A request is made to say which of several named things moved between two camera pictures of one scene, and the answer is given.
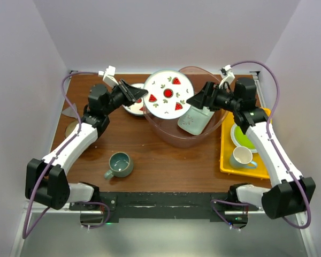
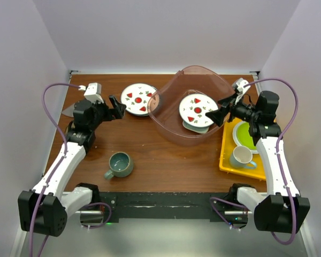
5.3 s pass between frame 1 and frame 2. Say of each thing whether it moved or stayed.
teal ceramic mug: stayed
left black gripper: moved
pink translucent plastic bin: stayed
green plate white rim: stayed
